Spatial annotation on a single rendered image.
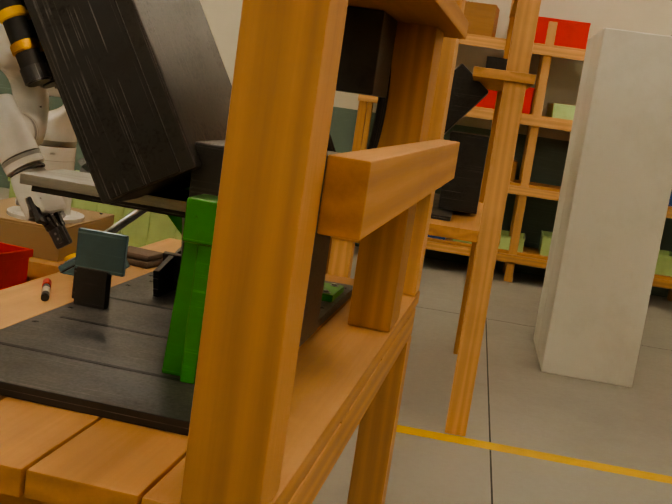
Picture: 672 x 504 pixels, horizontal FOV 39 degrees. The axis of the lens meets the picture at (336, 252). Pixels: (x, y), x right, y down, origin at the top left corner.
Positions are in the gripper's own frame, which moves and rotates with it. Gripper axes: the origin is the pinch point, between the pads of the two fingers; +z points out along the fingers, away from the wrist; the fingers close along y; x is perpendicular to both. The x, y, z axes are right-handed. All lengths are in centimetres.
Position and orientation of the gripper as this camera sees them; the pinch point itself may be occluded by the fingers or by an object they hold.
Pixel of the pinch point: (60, 237)
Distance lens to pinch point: 207.3
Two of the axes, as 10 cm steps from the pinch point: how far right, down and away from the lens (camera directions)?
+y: -2.0, 1.4, -9.7
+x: 8.7, -4.2, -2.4
